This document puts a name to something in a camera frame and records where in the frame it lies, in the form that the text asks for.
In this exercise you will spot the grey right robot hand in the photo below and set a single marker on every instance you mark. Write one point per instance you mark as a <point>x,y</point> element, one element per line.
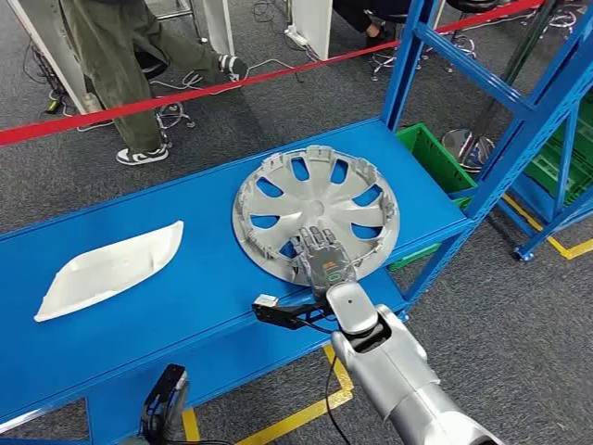
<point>327,261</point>

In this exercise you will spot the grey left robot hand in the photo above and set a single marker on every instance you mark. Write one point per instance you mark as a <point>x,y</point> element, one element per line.
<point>162,417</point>

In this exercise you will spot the silver wheel cover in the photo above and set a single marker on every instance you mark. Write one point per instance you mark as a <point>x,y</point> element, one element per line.
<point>320,203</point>

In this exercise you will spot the blue metal shelf rack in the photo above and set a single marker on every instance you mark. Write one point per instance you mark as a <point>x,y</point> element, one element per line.
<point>185,288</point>

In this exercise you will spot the white plastic car part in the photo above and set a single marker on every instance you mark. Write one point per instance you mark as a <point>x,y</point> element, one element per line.
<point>106,270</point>

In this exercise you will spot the green plastic crate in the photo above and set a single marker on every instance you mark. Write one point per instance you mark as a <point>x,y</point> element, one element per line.
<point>556,166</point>
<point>435,160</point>

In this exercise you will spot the white power strip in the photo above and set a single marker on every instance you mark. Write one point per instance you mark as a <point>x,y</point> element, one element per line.
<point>296,35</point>

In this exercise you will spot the white desk panel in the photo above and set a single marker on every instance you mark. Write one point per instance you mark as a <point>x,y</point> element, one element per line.
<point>46,37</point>
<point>217,24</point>
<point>312,24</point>

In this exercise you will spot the red barrier tape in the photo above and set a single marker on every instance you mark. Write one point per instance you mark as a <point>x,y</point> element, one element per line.
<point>185,95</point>

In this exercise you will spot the person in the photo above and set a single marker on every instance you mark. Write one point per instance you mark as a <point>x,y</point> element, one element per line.
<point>357,12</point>
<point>115,73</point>

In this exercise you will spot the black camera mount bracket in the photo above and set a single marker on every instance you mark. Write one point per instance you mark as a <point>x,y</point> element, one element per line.
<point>287,314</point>

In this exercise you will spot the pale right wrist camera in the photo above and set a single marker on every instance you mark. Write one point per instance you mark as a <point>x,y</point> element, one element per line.
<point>265,301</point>

